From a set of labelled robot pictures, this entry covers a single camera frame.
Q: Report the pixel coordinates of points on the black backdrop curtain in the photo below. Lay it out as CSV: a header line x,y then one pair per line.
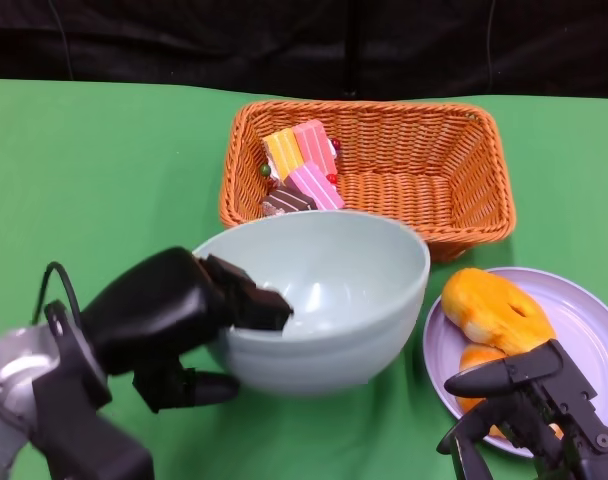
x,y
184,40

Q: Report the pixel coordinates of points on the chocolate brown cake slice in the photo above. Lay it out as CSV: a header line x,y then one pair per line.
x,y
289,200

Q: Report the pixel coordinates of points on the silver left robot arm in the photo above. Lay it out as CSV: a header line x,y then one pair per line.
x,y
9,365

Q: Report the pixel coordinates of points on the magenta pink cake slice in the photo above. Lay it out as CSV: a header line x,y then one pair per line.
x,y
316,185

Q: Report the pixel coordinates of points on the white-striped orange bread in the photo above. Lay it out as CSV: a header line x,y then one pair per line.
x,y
479,365

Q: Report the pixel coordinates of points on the pale green bowl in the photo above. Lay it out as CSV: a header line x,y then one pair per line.
x,y
344,280

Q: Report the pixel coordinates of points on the green table cloth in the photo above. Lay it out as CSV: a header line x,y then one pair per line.
x,y
109,160

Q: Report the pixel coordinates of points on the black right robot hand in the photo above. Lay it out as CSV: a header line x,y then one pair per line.
x,y
549,370

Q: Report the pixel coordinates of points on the oval orange bread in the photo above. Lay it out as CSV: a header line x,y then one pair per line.
x,y
494,310

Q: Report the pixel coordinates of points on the lavender plate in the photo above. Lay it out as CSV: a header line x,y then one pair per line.
x,y
584,310

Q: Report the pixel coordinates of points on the orange wicker basket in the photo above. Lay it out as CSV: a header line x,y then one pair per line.
x,y
409,200

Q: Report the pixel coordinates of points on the salmon pink cake slice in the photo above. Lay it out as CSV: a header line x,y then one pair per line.
x,y
314,145

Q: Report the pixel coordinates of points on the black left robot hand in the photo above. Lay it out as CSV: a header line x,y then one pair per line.
x,y
154,310

